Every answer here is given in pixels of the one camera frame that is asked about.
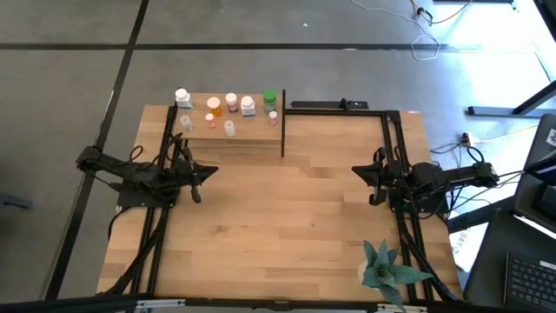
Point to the white paper sheet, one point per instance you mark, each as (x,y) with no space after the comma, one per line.
(462,252)

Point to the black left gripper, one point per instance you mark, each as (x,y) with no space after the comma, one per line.
(192,174)

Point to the black metal stand leg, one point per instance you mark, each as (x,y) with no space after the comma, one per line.
(491,111)

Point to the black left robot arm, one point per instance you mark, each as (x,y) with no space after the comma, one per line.
(139,174)

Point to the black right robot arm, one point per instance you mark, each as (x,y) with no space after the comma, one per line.
(443,180)

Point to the white medicine bottle blue label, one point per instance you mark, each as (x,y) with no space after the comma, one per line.
(182,94)
(247,102)

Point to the black power adapter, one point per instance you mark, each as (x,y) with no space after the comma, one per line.
(467,140)

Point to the black front crossbar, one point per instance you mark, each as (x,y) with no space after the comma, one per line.
(217,304)

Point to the wooden shelf black metal frame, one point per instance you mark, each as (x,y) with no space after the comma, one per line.
(243,132)

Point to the green plant in white pot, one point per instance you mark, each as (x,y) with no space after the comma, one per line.
(384,271)

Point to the black rear bracket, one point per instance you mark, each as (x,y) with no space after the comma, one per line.
(321,104)

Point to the black monitor with sticker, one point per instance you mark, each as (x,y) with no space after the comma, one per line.
(538,191)

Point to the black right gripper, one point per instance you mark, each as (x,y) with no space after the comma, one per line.
(380,178)

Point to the orange pill bottle white cap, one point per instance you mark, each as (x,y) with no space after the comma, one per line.
(213,103)

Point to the black laptop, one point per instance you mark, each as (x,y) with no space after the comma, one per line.
(491,261)

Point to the grey table foot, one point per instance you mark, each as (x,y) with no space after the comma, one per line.
(13,201)

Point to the black aluminium table frame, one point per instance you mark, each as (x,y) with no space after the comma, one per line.
(334,112)

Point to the green cap medicine bottle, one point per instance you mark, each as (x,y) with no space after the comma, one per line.
(269,95)

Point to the pink bottle white cap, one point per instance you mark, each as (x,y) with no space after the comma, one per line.
(231,98)

